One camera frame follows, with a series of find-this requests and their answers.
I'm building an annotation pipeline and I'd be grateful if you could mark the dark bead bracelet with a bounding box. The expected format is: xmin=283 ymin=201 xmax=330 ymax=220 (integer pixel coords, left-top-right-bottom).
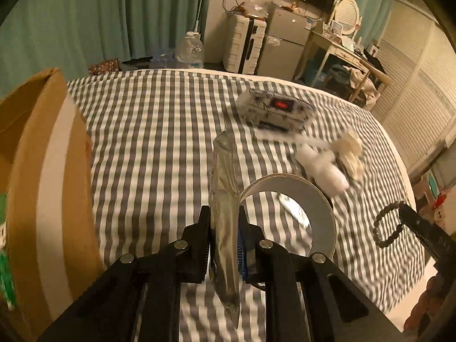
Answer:
xmin=372 ymin=201 xmax=408 ymax=249

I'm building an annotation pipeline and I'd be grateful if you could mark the white tape roll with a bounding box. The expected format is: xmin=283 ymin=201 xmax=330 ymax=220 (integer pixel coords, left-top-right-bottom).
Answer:
xmin=240 ymin=173 xmax=336 ymax=259

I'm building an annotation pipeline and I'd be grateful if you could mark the translucent white comb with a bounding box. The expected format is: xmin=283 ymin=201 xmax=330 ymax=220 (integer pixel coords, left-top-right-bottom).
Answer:
xmin=254 ymin=129 xmax=332 ymax=149

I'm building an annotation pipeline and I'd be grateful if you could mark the clear zip pouch red label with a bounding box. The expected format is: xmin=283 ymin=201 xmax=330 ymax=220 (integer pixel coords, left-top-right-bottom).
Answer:
xmin=236 ymin=89 xmax=316 ymax=134

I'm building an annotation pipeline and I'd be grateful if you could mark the person's right hand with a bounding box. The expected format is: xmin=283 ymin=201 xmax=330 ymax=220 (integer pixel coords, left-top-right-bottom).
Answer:
xmin=404 ymin=273 xmax=449 ymax=336

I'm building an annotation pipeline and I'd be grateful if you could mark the small card packet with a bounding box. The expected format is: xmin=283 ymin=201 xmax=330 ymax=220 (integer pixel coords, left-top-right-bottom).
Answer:
xmin=278 ymin=193 xmax=310 ymax=229

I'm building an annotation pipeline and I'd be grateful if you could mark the green foil packet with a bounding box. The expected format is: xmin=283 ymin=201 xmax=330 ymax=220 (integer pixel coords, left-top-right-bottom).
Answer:
xmin=0 ymin=194 xmax=17 ymax=310

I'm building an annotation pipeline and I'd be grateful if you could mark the white crumpled cloth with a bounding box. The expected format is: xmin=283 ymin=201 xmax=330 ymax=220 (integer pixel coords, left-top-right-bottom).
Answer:
xmin=331 ymin=129 xmax=364 ymax=182

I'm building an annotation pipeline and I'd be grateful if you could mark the white plush toy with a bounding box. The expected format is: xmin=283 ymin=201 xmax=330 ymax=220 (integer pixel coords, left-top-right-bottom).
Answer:
xmin=295 ymin=144 xmax=349 ymax=198

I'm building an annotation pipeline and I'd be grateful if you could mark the brown cardboard box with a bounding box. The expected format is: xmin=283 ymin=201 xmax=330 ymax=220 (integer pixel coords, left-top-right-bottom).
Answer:
xmin=1 ymin=68 xmax=103 ymax=341

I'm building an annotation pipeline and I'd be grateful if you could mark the checkered bed sheet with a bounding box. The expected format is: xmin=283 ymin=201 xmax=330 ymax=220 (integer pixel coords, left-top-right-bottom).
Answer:
xmin=68 ymin=70 xmax=425 ymax=313

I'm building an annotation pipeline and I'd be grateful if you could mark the wooden chair with clothes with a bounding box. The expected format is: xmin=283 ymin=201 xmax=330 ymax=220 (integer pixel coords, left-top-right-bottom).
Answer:
xmin=349 ymin=63 xmax=393 ymax=111

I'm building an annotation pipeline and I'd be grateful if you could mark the brown patterned bag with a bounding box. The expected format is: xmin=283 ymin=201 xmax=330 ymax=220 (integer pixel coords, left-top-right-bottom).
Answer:
xmin=88 ymin=58 xmax=120 ymax=76

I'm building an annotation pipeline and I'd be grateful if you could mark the white dressing table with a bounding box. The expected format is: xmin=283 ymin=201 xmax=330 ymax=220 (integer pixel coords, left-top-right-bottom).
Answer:
xmin=293 ymin=31 xmax=369 ymax=87

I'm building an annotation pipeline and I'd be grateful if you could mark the white round mirror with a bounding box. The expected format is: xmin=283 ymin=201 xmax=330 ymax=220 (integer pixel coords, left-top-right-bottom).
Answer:
xmin=333 ymin=0 xmax=361 ymax=36

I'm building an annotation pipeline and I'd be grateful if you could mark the clear water bottle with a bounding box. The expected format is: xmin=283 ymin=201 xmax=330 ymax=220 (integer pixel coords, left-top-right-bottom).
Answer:
xmin=175 ymin=32 xmax=204 ymax=69

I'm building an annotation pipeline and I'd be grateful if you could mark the grey mini fridge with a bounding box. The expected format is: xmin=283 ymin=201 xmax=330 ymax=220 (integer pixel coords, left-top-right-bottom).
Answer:
xmin=256 ymin=6 xmax=310 ymax=81

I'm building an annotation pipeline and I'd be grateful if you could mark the white ribbed suitcase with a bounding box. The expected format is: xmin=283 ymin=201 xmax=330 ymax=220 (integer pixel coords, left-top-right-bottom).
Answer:
xmin=223 ymin=15 xmax=267 ymax=75

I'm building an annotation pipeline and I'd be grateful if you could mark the green curtain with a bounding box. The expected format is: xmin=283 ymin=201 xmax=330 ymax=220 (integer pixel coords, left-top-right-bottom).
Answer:
xmin=1 ymin=0 xmax=208 ymax=95

